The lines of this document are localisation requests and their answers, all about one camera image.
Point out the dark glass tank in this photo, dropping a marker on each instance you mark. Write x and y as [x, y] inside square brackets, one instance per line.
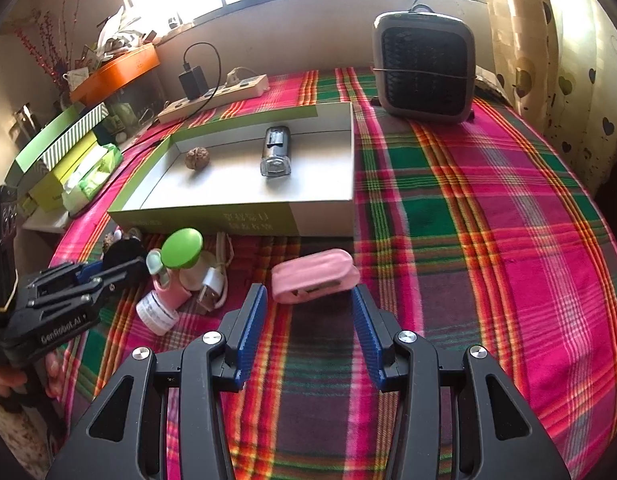
[126, 110]

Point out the black charger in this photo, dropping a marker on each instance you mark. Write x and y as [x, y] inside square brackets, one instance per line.
[192, 82]

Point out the black silver bike light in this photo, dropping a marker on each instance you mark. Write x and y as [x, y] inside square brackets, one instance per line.
[274, 152]

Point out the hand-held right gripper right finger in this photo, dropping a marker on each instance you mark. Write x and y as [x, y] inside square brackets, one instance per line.
[366, 330]

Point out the green wet wipes packet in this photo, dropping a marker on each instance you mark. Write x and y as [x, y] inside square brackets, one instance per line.
[96, 172]

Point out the green mushroom-shaped knob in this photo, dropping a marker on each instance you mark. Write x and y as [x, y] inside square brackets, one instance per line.
[181, 247]

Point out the heart-patterned curtain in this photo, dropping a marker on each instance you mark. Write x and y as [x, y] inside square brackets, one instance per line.
[538, 60]

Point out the green-sided cardboard box tray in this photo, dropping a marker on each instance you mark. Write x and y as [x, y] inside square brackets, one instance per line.
[298, 180]

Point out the person's left hand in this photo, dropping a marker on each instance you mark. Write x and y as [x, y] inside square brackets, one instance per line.
[8, 380]

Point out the small white round container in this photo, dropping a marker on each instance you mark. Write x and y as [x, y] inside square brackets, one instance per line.
[156, 312]

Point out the brown walnut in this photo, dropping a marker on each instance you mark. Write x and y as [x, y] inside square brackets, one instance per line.
[193, 158]

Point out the white plug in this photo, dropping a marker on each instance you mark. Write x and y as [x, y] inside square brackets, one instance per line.
[234, 76]

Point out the orange box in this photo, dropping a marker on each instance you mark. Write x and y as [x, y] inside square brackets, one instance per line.
[118, 70]

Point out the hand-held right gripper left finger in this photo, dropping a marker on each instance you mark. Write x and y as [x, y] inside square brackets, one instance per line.
[251, 330]

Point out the pink mint pacifier-like item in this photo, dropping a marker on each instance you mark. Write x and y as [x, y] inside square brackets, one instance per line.
[166, 290]

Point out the grey space heater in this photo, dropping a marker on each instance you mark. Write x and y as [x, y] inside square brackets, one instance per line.
[423, 67]

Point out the orange tray with clutter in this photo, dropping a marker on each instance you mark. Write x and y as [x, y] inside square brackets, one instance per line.
[113, 30]

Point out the yellow-green box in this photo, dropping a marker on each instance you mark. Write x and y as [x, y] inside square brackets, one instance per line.
[63, 172]

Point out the pink pouch case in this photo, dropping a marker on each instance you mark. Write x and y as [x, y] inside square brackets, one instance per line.
[313, 277]

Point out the plaid tablecloth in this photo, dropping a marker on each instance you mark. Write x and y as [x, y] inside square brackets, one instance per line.
[463, 240]

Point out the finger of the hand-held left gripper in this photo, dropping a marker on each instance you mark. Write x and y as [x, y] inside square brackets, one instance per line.
[123, 272]
[86, 271]

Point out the beige power strip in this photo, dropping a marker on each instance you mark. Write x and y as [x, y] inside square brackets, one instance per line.
[213, 95]

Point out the black device with dials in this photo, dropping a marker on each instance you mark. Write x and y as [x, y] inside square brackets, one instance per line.
[1, 220]

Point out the black and white small object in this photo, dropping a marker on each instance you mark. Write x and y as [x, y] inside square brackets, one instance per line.
[126, 233]

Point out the red flower branches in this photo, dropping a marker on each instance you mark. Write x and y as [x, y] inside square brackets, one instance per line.
[43, 45]

